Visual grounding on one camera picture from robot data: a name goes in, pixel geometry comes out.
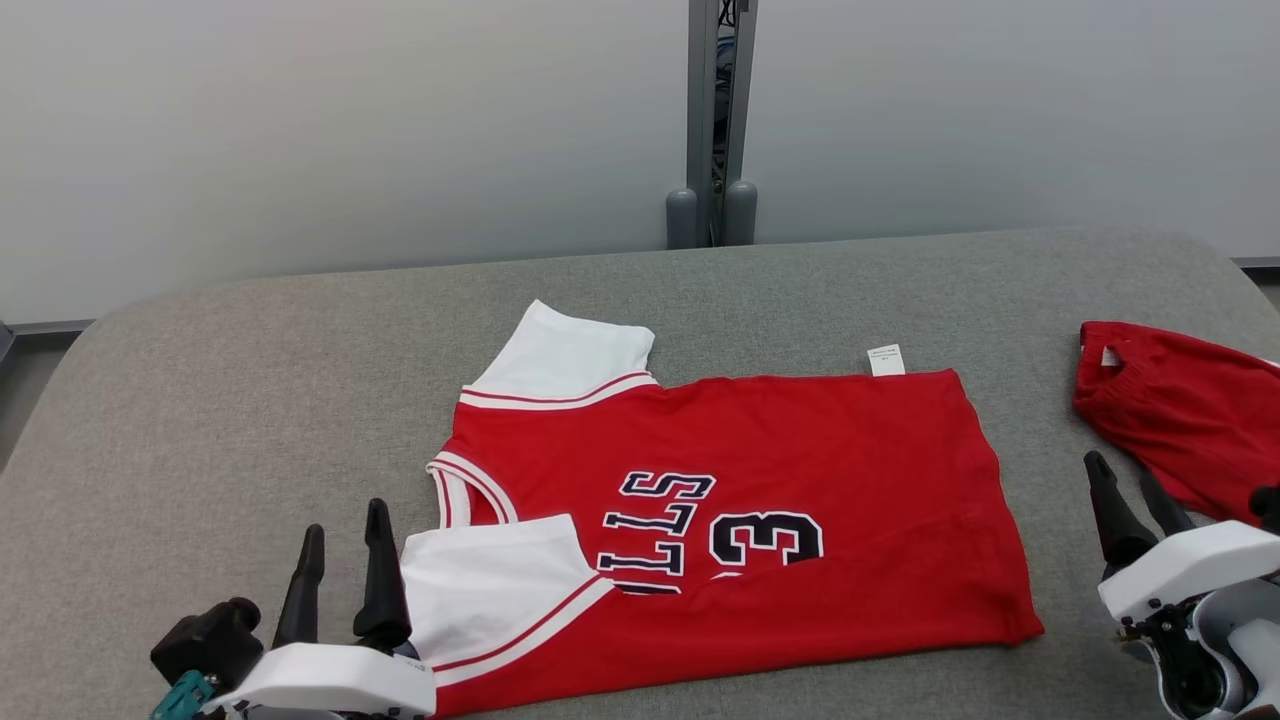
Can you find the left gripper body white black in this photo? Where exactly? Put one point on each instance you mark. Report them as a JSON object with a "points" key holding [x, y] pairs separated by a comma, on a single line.
{"points": [[330, 680]]}

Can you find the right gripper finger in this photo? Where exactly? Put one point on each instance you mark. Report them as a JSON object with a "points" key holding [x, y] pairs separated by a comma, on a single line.
{"points": [[1115, 530], [1162, 515]]}

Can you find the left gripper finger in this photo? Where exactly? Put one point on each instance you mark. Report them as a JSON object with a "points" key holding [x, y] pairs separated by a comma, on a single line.
{"points": [[303, 600], [382, 590]]}

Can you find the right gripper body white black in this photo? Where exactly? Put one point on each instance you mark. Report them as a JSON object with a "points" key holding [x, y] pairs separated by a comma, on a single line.
{"points": [[1190, 560]]}

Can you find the red mesh shorts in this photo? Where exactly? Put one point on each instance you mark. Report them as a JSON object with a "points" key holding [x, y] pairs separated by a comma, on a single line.
{"points": [[1180, 410]]}

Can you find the red basketball jersey white sleeves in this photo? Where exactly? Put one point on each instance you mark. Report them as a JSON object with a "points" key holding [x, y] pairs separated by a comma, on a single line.
{"points": [[850, 480]]}

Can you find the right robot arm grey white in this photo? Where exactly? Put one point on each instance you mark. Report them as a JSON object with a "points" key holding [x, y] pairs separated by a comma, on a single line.
{"points": [[1262, 650]]}

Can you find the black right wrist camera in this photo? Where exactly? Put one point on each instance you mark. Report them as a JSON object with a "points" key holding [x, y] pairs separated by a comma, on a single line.
{"points": [[1268, 508]]}

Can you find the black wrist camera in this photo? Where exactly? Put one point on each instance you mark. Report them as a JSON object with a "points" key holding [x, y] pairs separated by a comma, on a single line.
{"points": [[1268, 508], [205, 640]]}

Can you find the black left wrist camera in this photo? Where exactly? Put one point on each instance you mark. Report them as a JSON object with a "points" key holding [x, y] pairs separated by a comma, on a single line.
{"points": [[205, 640]]}

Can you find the grey metal partition post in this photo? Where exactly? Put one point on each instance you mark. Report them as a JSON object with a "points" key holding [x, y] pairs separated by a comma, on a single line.
{"points": [[700, 100]]}

